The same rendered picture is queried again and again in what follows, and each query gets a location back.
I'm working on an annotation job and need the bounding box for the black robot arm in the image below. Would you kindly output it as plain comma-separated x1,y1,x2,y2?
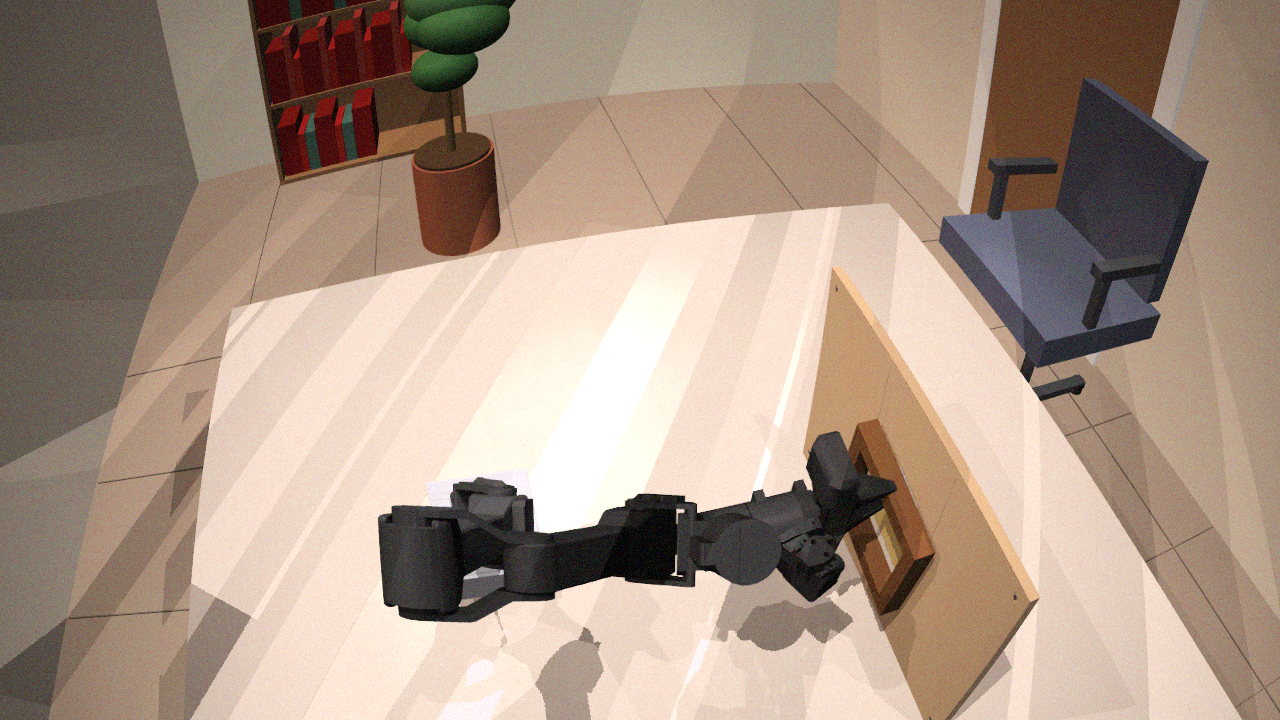
378,477,845,623

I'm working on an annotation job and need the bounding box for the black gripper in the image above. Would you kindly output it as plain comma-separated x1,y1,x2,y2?
742,430,897,551

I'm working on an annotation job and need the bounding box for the brown picture frame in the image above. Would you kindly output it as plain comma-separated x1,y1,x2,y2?
849,419,934,616

